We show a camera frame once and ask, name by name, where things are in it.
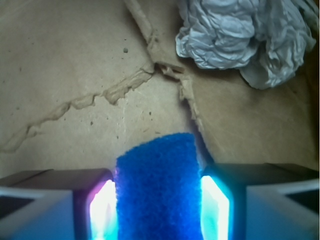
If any crumpled white paper ball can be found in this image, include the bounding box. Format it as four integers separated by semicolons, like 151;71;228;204
175;0;320;90

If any blue sponge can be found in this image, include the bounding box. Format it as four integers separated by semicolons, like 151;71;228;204
114;133;203;240

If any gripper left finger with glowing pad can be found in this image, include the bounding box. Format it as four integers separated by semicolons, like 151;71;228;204
0;168;118;240

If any brown paper bag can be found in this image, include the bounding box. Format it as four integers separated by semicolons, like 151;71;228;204
0;0;320;177

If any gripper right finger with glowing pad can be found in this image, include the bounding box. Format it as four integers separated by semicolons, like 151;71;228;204
201;163;320;240

